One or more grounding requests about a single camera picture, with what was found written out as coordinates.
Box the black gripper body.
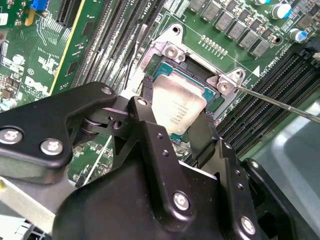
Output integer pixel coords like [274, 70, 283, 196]
[52, 159, 236, 240]

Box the silver topped CPU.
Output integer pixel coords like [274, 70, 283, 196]
[151, 62, 218, 151]

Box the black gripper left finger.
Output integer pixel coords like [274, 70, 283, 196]
[0, 76, 197, 226]

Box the thin metal locking lever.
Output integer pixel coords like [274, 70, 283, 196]
[233, 84, 320, 125]
[124, 24, 148, 88]

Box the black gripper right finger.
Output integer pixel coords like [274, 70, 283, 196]
[188, 109, 301, 240]

